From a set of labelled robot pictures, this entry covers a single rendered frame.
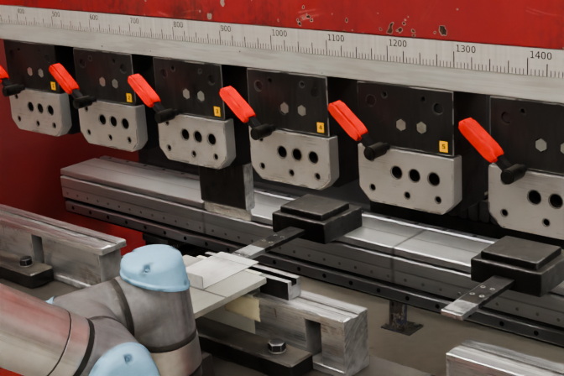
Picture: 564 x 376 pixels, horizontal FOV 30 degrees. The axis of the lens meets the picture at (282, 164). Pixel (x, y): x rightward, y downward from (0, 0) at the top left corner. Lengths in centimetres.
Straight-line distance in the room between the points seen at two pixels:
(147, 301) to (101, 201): 110
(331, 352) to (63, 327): 62
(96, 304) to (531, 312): 75
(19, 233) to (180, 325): 92
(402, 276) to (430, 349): 185
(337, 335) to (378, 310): 234
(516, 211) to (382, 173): 20
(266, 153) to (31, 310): 58
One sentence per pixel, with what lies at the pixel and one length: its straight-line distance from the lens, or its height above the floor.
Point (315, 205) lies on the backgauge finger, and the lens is 186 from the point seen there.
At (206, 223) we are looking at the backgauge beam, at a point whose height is 94.
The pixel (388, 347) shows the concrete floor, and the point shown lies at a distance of 366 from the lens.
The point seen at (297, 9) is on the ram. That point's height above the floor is 143.
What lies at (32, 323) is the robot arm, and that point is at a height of 121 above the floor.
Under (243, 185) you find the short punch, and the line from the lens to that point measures 164.
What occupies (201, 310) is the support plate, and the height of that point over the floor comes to 100.
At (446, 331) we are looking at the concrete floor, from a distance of 376.
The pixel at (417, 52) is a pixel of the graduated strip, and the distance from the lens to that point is 134.
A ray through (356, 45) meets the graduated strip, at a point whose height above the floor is 139.
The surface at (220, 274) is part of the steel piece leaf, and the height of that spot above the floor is 100.
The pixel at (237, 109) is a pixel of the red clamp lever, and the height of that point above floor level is 129.
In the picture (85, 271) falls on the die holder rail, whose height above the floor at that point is 91.
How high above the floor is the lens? 164
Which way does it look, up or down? 17 degrees down
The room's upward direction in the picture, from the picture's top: 3 degrees counter-clockwise
